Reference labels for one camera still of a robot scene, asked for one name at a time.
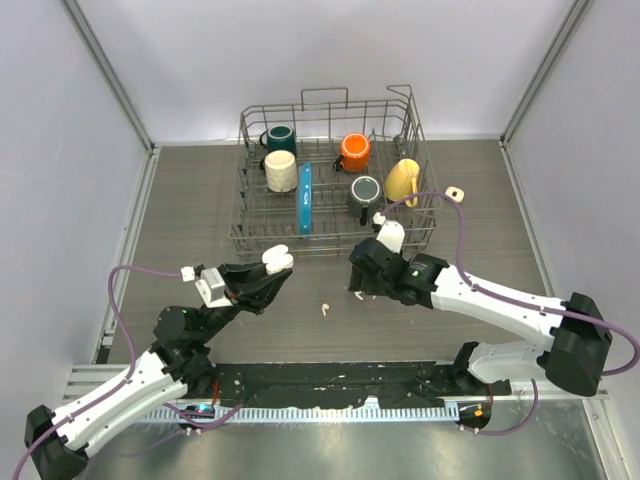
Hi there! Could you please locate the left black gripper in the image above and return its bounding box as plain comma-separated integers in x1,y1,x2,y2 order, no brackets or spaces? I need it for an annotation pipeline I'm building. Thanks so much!
197,257,292,343

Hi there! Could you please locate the white earbud charging case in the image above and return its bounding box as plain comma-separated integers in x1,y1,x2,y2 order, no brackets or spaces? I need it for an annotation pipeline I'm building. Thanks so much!
261,244,294,275

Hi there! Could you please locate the beige earbud case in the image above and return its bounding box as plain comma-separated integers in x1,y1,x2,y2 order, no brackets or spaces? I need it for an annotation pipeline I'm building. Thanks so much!
445,186,465,204

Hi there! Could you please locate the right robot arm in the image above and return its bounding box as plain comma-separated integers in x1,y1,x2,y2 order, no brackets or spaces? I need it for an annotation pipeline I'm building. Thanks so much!
349,238,612,397

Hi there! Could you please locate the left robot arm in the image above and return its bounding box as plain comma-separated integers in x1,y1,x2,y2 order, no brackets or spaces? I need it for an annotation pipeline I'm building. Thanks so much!
19,250,294,479

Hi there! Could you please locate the grey mug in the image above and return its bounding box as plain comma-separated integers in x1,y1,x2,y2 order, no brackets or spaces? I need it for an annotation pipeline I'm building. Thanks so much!
347,175,382,226

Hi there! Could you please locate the yellow mug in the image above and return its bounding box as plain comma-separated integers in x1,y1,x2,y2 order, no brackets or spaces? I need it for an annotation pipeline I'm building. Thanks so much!
384,158,420,202

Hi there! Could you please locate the blue plate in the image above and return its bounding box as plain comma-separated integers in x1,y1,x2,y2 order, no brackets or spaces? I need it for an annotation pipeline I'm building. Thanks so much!
296,163,313,238

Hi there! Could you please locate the cream textured mug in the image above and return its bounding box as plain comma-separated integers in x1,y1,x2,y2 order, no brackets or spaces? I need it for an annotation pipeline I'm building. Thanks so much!
263,150,298,193

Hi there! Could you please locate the orange mug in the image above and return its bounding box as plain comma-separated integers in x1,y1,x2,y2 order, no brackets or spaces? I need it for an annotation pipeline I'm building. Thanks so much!
333,132,371,173

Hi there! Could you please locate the dark green mug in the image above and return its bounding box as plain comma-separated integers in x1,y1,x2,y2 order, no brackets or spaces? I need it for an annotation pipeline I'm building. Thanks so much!
259,125,297,156

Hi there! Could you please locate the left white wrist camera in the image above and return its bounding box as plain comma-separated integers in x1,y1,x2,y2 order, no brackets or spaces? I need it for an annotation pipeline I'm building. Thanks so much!
180,265,232,309

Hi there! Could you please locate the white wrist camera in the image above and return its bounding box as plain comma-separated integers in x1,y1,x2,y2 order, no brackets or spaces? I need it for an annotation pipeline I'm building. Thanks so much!
372,212,405,254
180,265,232,309

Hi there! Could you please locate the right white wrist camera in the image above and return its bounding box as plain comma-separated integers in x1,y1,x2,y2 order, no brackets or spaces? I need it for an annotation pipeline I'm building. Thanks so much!
372,212,405,254

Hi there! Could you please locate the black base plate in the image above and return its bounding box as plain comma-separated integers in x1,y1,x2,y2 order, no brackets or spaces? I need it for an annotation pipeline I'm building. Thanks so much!
203,361,512,410

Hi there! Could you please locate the grey wire dish rack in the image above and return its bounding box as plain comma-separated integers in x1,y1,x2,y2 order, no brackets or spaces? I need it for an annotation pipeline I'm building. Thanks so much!
230,84,436,259

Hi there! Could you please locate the white slotted cable duct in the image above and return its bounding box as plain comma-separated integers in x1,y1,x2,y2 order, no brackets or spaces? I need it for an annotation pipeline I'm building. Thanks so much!
138,398,459,424

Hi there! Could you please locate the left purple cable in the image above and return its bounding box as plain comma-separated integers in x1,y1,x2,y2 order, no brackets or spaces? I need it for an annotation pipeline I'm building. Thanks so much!
9,264,246,480

